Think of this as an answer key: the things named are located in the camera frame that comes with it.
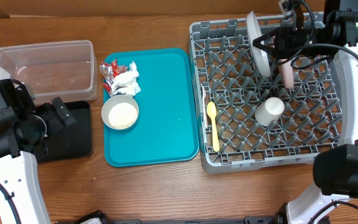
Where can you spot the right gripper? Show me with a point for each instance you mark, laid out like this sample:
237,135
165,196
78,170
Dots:
283,37

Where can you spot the grey bowl with rice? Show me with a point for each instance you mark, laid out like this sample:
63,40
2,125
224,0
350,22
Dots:
120,112

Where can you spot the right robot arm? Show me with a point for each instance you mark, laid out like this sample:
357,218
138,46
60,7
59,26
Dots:
335,172

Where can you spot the white plastic utensil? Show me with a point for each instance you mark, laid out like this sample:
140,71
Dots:
204,106

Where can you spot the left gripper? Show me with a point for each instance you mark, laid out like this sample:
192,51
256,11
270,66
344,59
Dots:
55,123

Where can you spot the black tray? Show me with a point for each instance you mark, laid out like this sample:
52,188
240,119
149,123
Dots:
72,142

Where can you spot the yellow plastic spoon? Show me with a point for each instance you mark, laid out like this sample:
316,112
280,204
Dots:
212,113

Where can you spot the clear plastic bin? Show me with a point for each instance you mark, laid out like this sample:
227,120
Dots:
66,69

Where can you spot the grey dishwasher rack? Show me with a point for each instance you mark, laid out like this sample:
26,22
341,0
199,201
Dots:
222,62

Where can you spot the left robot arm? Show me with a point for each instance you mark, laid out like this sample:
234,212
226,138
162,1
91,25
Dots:
23,127

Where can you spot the teal serving tray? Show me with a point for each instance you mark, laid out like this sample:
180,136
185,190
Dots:
166,129

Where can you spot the red foil wrapper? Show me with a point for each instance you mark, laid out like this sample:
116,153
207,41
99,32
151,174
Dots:
110,71

